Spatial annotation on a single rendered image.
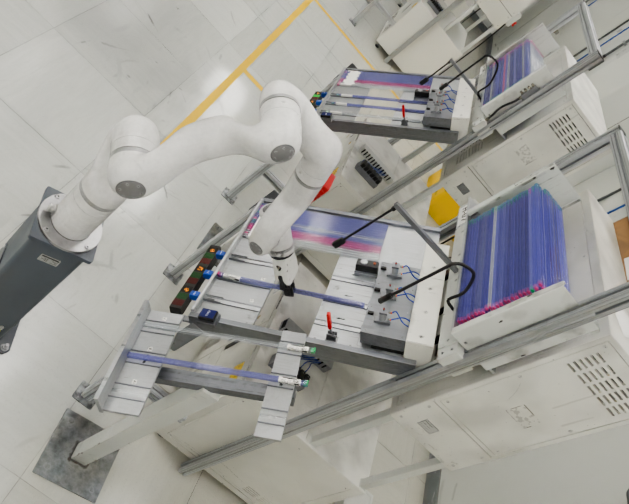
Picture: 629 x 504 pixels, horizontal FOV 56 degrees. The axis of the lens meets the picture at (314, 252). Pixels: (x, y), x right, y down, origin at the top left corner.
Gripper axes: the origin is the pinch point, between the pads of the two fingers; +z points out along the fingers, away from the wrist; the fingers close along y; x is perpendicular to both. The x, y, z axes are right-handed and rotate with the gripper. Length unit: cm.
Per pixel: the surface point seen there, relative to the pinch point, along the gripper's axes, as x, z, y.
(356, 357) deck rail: -26.7, 6.4, -21.0
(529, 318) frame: -73, -16, -22
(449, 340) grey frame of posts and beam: -54, -3, -19
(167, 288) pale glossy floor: 81, 42, 42
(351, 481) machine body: -18, 73, -21
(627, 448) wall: -126, 128, 52
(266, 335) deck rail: 0.9, 0.9, -21.0
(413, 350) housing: -43.3, 3.1, -18.9
